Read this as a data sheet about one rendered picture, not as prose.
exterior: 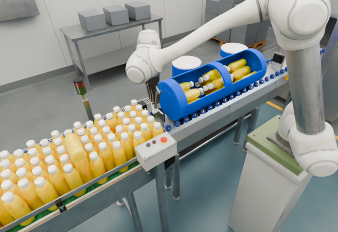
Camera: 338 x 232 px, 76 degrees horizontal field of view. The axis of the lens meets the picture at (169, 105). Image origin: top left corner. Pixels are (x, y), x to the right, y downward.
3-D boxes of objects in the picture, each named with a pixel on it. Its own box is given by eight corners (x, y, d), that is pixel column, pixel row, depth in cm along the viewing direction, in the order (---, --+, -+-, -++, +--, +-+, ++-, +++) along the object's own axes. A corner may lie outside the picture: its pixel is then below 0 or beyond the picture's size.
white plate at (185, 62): (166, 63, 204) (166, 65, 204) (191, 71, 190) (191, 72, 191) (182, 53, 221) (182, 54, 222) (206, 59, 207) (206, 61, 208)
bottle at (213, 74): (228, 75, 164) (209, 83, 156) (221, 72, 169) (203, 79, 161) (229, 66, 160) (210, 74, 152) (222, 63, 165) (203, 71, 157)
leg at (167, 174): (172, 187, 215) (170, 143, 177) (167, 190, 212) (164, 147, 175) (168, 183, 219) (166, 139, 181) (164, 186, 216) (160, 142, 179)
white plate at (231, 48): (242, 42, 241) (241, 43, 241) (217, 43, 239) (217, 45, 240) (252, 51, 219) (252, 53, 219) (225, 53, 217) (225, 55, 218)
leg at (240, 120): (239, 143, 258) (249, 101, 220) (236, 146, 255) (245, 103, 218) (235, 141, 262) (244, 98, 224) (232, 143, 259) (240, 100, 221)
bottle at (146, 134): (145, 143, 141) (142, 122, 130) (154, 146, 139) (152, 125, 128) (140, 151, 136) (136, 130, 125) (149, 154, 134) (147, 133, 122)
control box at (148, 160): (177, 154, 121) (176, 141, 114) (146, 172, 112) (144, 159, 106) (167, 143, 127) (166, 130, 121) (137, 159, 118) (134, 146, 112)
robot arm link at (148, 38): (142, 58, 107) (135, 70, 97) (139, 26, 98) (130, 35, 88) (163, 59, 106) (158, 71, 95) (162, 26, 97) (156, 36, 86)
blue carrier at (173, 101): (262, 86, 183) (271, 55, 165) (179, 129, 145) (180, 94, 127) (236, 72, 202) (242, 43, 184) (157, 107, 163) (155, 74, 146)
